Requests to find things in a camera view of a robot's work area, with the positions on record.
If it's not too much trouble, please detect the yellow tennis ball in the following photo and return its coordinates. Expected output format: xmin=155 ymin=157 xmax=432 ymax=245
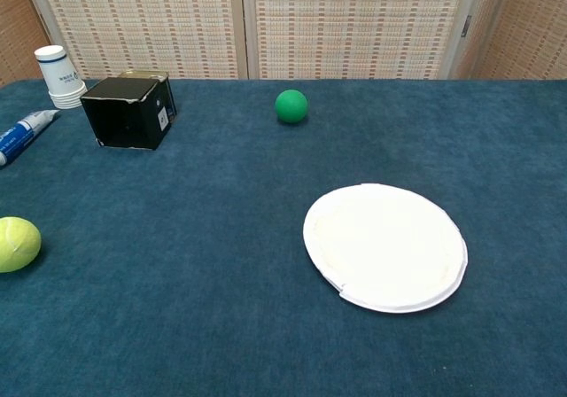
xmin=0 ymin=216 xmax=43 ymax=274

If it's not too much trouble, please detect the green ball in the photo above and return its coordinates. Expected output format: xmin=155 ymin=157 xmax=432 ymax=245
xmin=275 ymin=89 xmax=309 ymax=124

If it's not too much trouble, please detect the black box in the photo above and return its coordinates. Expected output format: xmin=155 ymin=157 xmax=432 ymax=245
xmin=80 ymin=76 xmax=178 ymax=152

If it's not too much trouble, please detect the blue tablecloth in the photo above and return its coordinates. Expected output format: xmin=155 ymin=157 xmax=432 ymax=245
xmin=0 ymin=77 xmax=567 ymax=397

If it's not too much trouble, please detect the white paper plate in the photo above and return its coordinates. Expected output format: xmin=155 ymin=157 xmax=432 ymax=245
xmin=302 ymin=183 xmax=469 ymax=315

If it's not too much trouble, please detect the gold tin can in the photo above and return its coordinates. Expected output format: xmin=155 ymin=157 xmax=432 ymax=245
xmin=117 ymin=69 xmax=171 ymax=82

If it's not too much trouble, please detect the woven folding screen panel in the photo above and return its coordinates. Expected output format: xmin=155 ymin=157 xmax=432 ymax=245
xmin=19 ymin=0 xmax=249 ymax=81
xmin=0 ymin=0 xmax=52 ymax=88
xmin=241 ymin=0 xmax=473 ymax=81
xmin=447 ymin=0 xmax=567 ymax=81

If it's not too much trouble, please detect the white bottle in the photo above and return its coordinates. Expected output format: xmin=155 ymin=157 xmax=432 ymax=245
xmin=34 ymin=45 xmax=89 ymax=110

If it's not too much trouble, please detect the blue white toothpaste tube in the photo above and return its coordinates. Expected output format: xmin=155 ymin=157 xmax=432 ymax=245
xmin=0 ymin=109 xmax=61 ymax=168

